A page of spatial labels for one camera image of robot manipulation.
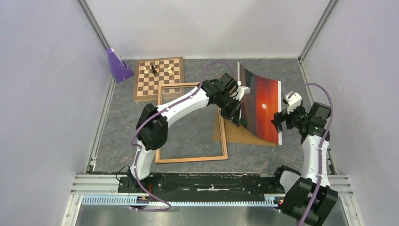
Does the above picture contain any black chess piece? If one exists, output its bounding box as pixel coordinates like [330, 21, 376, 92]
[151, 65, 157, 74]

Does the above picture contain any wooden picture frame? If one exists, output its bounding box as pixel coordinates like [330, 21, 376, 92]
[155, 82, 229, 164]

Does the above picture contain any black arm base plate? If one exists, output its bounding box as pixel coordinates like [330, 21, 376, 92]
[117, 172, 303, 195]

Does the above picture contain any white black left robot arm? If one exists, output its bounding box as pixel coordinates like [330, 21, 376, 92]
[127, 73, 250, 192]

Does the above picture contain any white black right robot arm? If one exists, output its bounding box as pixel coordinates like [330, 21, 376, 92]
[271, 102, 338, 226]

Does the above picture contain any red sunset photo print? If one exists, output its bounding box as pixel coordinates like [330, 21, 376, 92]
[237, 63, 282, 145]

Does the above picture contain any slotted cable duct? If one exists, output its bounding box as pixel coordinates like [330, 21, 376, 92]
[81, 194, 294, 207]

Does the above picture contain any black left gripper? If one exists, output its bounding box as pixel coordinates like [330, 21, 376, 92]
[216, 93, 243, 128]

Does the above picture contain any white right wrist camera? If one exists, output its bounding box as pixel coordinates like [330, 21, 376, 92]
[283, 91, 302, 114]

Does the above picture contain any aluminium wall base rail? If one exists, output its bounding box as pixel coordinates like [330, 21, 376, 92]
[85, 77, 116, 174]

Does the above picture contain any wooden chessboard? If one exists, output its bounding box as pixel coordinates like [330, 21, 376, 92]
[133, 56, 185, 102]

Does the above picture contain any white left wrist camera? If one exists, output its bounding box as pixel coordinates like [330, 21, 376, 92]
[233, 81, 250, 101]

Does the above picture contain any purple wedge stand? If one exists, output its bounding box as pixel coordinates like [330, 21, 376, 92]
[106, 48, 134, 83]

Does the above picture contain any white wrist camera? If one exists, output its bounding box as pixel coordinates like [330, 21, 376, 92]
[233, 81, 250, 101]
[283, 91, 302, 114]

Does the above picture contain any brown cardboard backing board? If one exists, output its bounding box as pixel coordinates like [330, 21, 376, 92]
[213, 74, 276, 147]

